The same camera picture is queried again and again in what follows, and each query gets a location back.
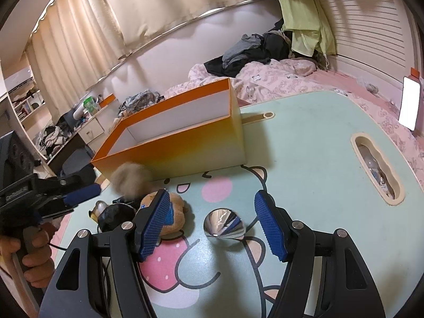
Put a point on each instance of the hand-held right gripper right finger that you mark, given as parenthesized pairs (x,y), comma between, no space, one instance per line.
(270,228)

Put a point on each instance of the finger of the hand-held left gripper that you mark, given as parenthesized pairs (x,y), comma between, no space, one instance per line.
(56,210)
(86,192)

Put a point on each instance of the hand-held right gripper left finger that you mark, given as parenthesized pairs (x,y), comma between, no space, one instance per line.
(155,228)

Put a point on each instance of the white duck toy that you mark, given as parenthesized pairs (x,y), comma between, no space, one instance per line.
(98,209)

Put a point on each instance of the capybara plush toy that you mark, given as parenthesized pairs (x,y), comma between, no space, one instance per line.
(177,218)

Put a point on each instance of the brown fur pompom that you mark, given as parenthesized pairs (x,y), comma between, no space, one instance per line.
(131,180)

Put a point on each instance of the silver reflective cone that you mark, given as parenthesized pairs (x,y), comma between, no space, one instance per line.
(222,223)

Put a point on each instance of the orange cardboard box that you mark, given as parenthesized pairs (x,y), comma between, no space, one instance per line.
(185,152)

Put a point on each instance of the person's left hand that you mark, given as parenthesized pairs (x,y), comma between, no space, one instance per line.
(36,265)

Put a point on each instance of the dark grey seat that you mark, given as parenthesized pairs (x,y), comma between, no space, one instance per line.
(78,164)

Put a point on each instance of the dark wooden desk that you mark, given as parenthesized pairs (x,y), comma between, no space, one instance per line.
(58,154)

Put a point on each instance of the white drawer cabinet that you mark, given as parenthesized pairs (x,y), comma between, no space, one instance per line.
(91,131)

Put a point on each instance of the black white clothes heap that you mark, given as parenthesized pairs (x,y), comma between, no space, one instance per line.
(54,139)

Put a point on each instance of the white cylinder roll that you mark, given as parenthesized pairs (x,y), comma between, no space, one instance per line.
(80,112)

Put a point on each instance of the orange white box lid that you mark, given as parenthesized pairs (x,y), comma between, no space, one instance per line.
(107,100)

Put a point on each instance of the black white patterned cloth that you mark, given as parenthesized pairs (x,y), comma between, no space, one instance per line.
(142,101)

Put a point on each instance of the white air conditioner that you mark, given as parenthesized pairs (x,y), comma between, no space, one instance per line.
(20,78)

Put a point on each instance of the pink floral blanket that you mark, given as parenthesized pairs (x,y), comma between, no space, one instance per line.
(271,79)

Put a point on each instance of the beige curtain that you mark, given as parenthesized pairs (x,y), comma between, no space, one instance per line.
(99,23)

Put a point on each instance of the pile of dark clothes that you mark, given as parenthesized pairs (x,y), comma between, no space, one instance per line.
(265,44)

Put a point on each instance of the smartphone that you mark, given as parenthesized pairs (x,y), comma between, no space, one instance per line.
(409,102)

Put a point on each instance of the light green garment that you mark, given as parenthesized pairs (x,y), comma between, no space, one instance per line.
(298,16)

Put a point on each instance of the orange phone holder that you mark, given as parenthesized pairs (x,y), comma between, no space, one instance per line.
(415,72)

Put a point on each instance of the white slatted panel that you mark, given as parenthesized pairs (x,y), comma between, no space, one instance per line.
(371,16)

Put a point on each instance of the white wall shelf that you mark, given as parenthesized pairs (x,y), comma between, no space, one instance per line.
(26,106)

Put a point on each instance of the chrome rail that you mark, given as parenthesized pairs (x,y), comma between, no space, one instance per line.
(185,23)

